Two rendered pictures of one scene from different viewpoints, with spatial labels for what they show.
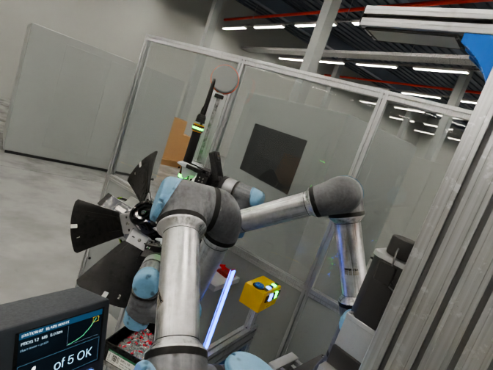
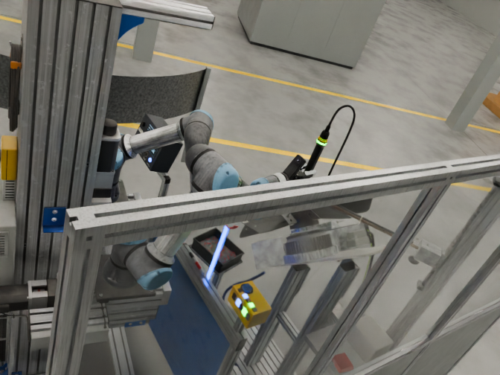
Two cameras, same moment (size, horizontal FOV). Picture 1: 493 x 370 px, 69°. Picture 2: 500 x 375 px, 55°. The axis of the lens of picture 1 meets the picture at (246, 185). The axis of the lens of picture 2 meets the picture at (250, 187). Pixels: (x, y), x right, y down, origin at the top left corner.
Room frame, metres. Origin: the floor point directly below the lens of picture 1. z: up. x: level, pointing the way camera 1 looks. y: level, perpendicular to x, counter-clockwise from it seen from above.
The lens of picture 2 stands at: (1.66, -1.62, 2.49)
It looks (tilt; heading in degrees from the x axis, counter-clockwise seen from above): 33 degrees down; 105
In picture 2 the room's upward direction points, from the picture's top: 21 degrees clockwise
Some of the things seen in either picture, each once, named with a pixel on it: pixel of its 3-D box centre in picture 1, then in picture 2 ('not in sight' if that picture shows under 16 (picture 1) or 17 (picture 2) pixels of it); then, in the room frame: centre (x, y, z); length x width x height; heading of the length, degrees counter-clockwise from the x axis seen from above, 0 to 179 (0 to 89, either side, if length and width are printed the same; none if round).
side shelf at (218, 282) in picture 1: (202, 269); not in sight; (1.91, 0.07, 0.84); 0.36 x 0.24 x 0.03; 60
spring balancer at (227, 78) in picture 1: (224, 79); not in sight; (2.09, 0.31, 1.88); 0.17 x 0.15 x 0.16; 60
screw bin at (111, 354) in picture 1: (141, 345); not in sight; (1.13, 0.16, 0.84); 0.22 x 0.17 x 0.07; 165
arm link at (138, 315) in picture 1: (145, 309); not in sight; (0.98, 0.16, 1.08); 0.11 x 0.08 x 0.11; 114
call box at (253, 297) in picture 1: (260, 294); not in sight; (1.45, -0.21, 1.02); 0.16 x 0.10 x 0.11; 150
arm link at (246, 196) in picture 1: (247, 197); (264, 187); (1.28, -0.02, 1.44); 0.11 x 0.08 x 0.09; 70
